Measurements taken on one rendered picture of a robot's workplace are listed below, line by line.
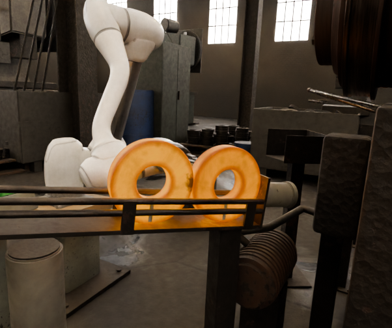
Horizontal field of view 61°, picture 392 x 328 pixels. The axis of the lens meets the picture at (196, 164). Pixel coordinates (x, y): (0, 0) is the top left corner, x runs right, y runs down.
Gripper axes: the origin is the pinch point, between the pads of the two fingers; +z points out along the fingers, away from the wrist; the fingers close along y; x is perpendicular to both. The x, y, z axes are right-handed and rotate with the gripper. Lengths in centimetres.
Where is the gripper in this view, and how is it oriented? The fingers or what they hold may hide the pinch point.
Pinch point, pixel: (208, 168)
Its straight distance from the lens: 74.4
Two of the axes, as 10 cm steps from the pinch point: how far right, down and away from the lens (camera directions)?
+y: -9.0, 0.6, -4.2
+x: 0.0, -9.9, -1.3
